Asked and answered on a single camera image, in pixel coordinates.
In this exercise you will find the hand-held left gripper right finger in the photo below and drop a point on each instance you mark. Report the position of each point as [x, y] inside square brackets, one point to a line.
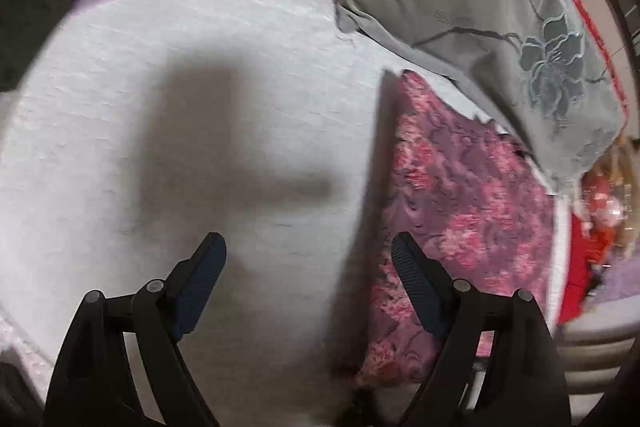
[417, 287]

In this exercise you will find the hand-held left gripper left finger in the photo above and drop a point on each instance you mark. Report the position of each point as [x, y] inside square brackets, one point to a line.
[200, 287]

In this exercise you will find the purple floral garment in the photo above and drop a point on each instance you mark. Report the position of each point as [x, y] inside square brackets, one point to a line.
[475, 217]

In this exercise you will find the plain red cloth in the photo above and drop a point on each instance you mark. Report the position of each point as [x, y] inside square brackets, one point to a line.
[575, 267]

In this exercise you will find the grey mattress edge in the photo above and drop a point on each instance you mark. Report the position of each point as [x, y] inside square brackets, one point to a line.
[595, 347]

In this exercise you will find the plastic bag of plush toys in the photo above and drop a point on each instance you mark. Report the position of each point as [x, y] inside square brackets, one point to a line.
[605, 207]

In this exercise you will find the white quilted bed cover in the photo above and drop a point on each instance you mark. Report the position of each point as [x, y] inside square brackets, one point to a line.
[150, 57]

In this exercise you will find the grey floral pillow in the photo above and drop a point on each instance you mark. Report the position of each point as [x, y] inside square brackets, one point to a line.
[450, 7]

